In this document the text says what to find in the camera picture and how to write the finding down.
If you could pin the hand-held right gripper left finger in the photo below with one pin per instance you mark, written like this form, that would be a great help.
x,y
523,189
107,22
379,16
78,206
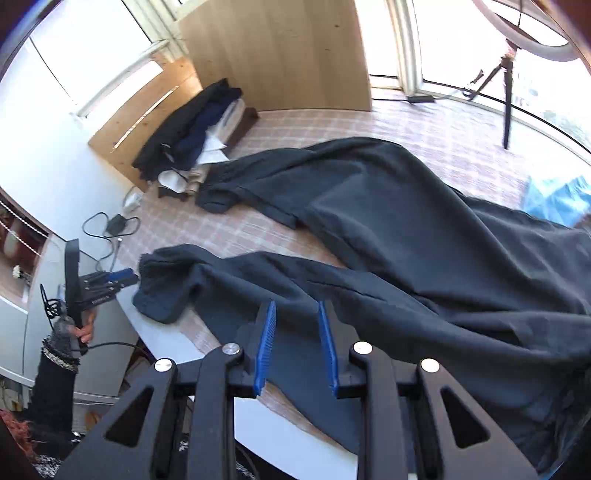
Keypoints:
x,y
265,350

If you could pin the dark grey pants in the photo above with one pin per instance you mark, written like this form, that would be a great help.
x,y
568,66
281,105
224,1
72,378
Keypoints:
x,y
415,258

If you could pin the small white charger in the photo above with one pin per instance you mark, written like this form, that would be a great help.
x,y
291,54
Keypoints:
x,y
133,201

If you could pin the pine wood board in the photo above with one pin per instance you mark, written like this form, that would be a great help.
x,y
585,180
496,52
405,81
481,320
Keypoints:
x,y
134,124

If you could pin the black power adapter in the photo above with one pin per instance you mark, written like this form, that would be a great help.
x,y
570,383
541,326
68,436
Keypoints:
x,y
116,224

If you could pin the checkered pink tablecloth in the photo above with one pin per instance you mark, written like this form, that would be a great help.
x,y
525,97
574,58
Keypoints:
x,y
295,134

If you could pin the person's left hand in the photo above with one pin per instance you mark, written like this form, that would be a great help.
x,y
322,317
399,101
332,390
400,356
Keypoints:
x,y
87,328

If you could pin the dark brown box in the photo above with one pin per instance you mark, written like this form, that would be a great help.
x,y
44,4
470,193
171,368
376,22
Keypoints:
x,y
242,127

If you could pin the pile of folded clothes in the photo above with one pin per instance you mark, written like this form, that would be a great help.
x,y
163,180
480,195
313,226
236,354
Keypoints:
x,y
194,134

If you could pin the large plywood board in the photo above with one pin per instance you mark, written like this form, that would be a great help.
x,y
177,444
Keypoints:
x,y
277,55

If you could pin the person's left forearm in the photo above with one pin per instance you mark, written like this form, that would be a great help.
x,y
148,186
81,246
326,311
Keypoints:
x,y
53,383

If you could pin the blue plastic bag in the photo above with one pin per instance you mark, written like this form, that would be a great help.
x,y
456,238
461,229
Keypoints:
x,y
561,201

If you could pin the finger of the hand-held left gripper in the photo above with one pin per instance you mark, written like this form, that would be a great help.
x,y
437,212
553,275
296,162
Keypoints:
x,y
121,277
104,297

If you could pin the black tripod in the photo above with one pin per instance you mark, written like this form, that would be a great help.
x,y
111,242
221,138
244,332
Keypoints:
x,y
507,92

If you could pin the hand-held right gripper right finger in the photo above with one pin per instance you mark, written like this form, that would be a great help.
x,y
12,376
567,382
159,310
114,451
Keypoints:
x,y
328,355

